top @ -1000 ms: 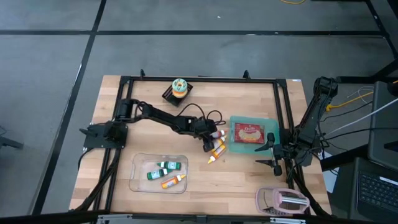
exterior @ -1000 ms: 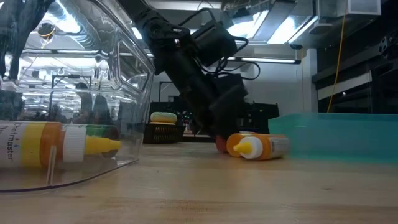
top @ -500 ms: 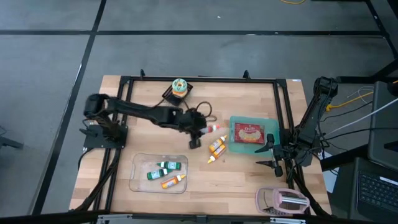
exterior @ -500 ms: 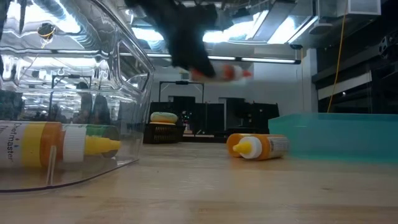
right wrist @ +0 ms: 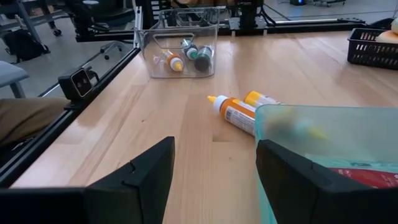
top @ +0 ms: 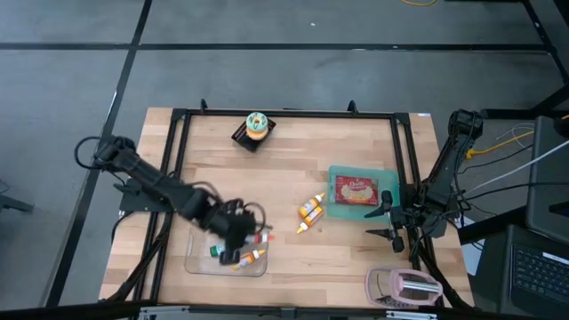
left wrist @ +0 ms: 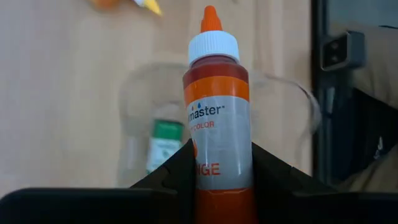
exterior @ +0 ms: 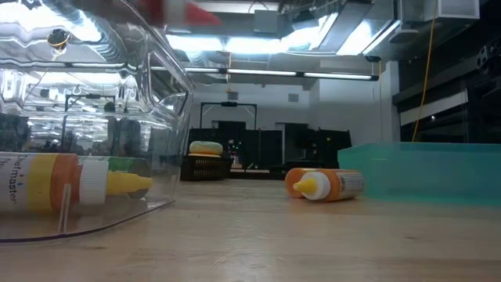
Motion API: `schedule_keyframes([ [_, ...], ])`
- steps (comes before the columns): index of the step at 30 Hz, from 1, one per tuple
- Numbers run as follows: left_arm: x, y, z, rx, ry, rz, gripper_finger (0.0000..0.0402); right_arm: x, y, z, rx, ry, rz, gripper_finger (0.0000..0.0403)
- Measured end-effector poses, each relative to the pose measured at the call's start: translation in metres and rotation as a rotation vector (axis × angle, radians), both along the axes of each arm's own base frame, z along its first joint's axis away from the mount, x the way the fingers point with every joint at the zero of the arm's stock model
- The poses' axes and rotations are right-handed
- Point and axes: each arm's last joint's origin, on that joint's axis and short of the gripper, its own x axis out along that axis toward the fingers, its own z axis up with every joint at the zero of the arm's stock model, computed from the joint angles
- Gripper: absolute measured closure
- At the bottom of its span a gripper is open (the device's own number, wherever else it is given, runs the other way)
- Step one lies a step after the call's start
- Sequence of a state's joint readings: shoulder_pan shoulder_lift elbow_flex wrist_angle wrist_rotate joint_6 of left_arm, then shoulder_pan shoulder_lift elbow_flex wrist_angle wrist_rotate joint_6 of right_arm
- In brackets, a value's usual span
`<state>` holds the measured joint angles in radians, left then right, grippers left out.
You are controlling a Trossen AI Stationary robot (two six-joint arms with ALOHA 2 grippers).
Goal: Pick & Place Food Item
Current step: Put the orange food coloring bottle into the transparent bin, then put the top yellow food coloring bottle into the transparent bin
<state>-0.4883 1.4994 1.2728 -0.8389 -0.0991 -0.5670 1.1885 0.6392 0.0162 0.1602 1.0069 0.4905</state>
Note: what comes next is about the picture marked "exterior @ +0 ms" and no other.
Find clear plastic bin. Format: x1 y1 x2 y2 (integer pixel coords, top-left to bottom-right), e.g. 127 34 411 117
0 0 196 244

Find black background gantry frame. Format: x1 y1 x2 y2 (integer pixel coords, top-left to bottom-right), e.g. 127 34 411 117
200 101 258 130

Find long ceiling light strip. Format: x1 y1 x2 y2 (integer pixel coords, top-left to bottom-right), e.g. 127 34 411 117
148 64 380 82

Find black plastic mesh basket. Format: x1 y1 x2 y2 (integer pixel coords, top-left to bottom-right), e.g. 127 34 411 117
179 153 235 182

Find white ceiling unit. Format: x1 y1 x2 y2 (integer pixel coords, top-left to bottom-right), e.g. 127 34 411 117
401 0 481 23

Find black aluminium table frame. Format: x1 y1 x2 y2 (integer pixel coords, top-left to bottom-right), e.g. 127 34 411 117
229 168 289 181

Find teal plastic tray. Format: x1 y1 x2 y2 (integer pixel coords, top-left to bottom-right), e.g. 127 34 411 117
337 142 501 206

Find ceiling cord reel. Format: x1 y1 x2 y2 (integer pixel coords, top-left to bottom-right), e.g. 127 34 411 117
46 27 72 51

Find orange food colouring bottle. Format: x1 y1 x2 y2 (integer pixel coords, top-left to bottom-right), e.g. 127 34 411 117
291 168 366 203

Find yellow hanging cable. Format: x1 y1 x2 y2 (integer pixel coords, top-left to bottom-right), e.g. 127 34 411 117
410 0 438 144

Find grey ceiling box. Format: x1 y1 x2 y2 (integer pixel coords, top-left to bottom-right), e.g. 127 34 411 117
253 9 279 34

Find yellow-banded food colouring bottle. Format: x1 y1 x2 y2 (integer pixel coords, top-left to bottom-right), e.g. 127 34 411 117
284 167 314 198
0 151 154 215

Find black partition panels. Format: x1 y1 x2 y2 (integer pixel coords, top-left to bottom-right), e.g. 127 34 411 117
187 120 353 170

